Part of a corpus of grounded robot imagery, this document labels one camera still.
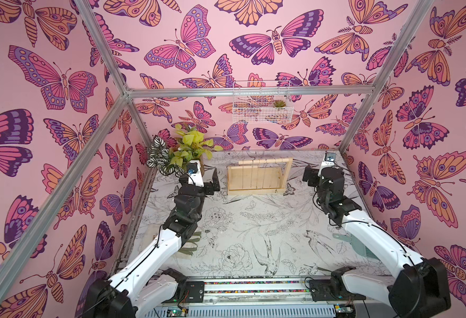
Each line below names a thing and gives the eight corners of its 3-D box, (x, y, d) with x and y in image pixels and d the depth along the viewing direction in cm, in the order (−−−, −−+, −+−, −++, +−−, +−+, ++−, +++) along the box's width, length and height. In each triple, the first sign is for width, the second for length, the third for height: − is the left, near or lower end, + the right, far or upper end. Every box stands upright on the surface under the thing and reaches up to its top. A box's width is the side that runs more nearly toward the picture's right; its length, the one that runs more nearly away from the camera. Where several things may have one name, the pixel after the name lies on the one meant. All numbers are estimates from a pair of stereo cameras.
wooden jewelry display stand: (228, 195, 104) (226, 164, 85) (228, 184, 108) (226, 152, 89) (283, 195, 104) (293, 163, 84) (281, 184, 108) (290, 152, 89)
